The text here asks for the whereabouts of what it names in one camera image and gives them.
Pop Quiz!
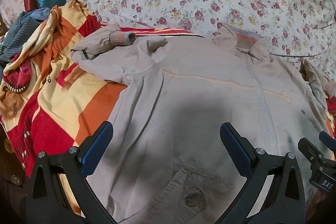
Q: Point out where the beige grey jacket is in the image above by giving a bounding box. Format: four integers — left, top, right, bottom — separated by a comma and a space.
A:
71, 26, 335, 223

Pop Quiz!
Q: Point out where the orange red yellow blanket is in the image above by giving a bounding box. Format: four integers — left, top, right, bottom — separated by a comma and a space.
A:
0, 0, 203, 217

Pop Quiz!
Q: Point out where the red knitted garment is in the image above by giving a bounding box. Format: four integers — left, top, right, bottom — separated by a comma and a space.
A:
2, 59, 33, 94

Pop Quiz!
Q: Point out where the blue striped garment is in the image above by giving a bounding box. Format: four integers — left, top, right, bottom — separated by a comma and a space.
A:
1, 7, 51, 63

